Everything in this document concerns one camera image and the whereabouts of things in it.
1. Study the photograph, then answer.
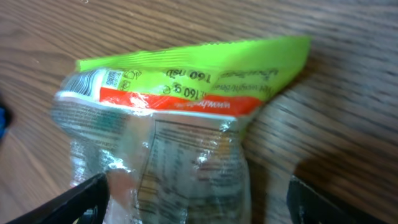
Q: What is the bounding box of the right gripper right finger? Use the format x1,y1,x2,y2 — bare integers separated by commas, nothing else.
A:
287,175,386,224

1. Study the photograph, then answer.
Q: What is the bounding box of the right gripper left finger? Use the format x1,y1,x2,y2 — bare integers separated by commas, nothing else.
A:
7,173,109,224

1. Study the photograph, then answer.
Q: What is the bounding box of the blue snack bar wrapper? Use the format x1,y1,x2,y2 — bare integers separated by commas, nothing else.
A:
0,103,12,139

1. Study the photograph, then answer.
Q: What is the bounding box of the green Haribo gummy bag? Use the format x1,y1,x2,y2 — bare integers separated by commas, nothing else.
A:
51,36,310,223

